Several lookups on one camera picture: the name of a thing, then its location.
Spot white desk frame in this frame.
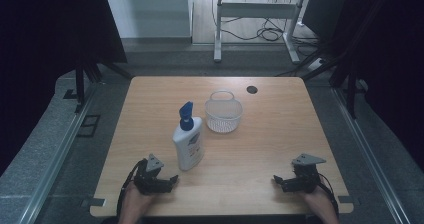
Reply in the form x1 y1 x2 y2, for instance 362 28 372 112
213 0 306 65

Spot person's left hand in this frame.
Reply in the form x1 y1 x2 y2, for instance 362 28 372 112
118 181 155 218

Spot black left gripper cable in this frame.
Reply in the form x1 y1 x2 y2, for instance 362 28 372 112
116 158 148 216

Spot white bottle with blue pump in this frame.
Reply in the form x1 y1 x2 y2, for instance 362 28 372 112
172 100 204 172

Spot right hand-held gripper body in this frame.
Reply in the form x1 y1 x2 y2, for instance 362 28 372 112
282 153 327 195

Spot clear plastic basket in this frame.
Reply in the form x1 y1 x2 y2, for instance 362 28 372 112
203 89 244 134

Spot grey table bracket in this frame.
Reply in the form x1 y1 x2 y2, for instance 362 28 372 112
79 197 107 209

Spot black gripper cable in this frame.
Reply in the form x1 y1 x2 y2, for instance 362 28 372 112
317 172 341 218
116 158 148 216

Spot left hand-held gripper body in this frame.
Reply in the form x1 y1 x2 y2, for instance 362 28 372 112
133 153 172 196

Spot aluminium rail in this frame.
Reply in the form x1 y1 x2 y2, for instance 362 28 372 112
18 83 98 224
332 87 413 224

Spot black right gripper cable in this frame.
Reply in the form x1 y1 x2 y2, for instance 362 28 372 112
317 172 341 218

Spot black metal stand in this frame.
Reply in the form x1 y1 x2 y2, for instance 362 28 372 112
73 58 134 114
301 0 384 120

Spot person's right hand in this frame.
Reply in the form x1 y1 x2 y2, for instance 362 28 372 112
301 183 338 218

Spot black floor cables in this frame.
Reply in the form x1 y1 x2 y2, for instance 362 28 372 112
219 0 323 53

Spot white power strip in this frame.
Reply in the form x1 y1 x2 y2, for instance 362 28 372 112
307 57 326 72

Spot black curtain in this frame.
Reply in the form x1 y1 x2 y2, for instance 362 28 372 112
328 0 424 172
0 0 128 177

